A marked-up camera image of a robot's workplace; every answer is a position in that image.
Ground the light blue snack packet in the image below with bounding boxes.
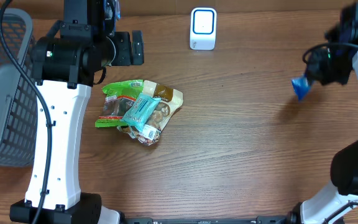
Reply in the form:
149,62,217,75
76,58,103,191
121,93,161,131

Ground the blue Oreo cookie pack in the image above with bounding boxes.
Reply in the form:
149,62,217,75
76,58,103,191
291,75,313,101

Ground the white barcode scanner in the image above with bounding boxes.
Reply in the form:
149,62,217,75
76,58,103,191
190,7,217,50

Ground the beige nut snack bag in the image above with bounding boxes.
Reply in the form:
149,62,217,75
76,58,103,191
117,80,183,146

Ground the grey plastic shopping basket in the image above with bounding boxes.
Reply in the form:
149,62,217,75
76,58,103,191
0,7,39,167

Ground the green snack bag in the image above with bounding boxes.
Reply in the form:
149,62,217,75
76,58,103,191
95,80,144,128

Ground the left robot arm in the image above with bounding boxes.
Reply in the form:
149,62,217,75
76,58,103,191
9,1,144,224

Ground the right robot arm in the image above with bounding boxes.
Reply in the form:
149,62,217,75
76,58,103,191
284,2,358,224

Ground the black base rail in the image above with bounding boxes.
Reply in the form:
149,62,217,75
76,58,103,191
120,215,287,224

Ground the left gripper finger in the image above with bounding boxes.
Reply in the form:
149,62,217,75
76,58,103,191
131,49,144,65
132,30,144,50

